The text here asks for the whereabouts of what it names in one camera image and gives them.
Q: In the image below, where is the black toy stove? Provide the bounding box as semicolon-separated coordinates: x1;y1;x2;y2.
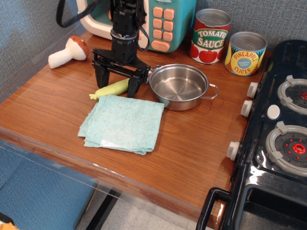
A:
197;40;307;230

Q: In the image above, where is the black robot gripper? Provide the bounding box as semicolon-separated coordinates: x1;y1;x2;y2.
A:
92;32;150;98

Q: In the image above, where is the black cable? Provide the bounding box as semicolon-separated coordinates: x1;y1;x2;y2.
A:
56;0;101;28

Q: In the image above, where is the toy microwave teal and cream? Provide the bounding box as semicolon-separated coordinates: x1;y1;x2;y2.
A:
81;0;196;53

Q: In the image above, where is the orange plush object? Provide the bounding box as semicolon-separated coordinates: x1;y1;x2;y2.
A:
0;223;19;230

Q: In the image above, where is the plush mushroom toy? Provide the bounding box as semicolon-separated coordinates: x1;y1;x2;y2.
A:
48;36;89;69

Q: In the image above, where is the spoon with yellow-green handle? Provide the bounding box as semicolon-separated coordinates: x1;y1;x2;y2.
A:
89;65;162;100

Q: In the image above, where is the light blue folded cloth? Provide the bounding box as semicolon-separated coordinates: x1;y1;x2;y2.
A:
78;95;165;155

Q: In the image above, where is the pineapple slices can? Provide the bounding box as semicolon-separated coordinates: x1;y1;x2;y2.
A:
224;31;268;76

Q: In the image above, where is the tomato sauce can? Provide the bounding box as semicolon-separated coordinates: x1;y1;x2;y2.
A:
189;8;232;64

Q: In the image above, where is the small stainless steel pot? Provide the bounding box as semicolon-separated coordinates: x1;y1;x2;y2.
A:
149;64;219;111

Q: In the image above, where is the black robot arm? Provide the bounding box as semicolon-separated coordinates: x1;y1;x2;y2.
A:
93;0;150;98

